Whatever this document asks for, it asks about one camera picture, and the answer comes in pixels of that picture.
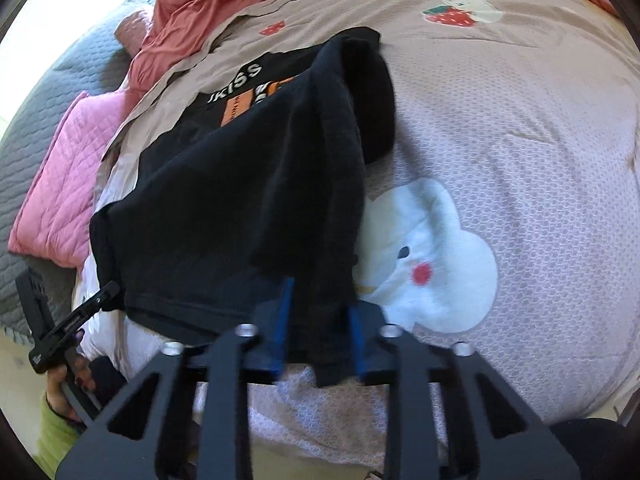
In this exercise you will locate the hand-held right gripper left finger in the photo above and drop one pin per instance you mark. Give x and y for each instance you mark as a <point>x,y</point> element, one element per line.
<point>285,320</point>

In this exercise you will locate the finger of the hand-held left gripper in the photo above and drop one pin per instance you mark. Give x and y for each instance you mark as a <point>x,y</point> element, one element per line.
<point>31,305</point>
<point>97,300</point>

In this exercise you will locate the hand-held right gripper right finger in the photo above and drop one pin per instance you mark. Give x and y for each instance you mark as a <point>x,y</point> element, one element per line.
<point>357,345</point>

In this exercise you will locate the black long-sleeved shirt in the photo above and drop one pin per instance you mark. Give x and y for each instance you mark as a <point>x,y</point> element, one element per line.
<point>225,185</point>

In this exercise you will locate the person's left forearm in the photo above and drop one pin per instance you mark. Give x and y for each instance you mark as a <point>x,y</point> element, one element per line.
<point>55,435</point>

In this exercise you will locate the person's left hand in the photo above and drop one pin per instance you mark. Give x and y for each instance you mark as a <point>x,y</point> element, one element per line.
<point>75,380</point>

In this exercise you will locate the pink quilted pillow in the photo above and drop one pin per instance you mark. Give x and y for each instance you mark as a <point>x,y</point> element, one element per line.
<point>60,185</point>

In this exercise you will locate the dark cloth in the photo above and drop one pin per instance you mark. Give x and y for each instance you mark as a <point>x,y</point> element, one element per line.
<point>590,445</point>

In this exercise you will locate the printed cartoon blanket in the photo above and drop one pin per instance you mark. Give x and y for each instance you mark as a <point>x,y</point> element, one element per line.
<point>500,135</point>

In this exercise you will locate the mauve quilted pillow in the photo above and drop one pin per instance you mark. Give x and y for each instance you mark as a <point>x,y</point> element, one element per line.
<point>132,27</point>

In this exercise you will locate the coral red duvet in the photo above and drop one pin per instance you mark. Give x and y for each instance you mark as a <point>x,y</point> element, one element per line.
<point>200,0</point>

